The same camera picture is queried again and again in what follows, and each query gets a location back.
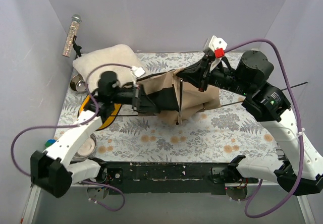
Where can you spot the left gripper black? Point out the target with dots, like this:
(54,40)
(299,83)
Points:
(137,98)

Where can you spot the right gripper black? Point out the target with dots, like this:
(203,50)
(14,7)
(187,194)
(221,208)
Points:
(204,73)

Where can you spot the beige pet tent fabric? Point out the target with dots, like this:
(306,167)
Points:
(178,100)

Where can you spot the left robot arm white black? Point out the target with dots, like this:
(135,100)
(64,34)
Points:
(52,170)

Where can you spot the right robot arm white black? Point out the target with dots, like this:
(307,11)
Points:
(298,168)

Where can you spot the yellow pet bowl stand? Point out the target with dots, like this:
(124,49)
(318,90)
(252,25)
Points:
(109,120)

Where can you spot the white fluffy cushion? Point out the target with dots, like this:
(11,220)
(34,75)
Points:
(108,65)

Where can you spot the floral table mat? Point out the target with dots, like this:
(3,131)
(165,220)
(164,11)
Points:
(216,135)

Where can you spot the steel bowl near front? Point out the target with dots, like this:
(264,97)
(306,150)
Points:
(86,150)

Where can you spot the steel bowl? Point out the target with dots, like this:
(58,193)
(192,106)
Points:
(77,84)
(86,150)

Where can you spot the steel bowl at back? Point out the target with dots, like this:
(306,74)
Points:
(77,84)

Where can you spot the green blue toy block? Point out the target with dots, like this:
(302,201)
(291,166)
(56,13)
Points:
(50,142)

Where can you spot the glitter microphone toy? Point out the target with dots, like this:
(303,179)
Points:
(71,35)

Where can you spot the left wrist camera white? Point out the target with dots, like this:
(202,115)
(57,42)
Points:
(138,71)

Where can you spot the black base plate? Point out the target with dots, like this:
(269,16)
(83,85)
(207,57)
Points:
(164,177)

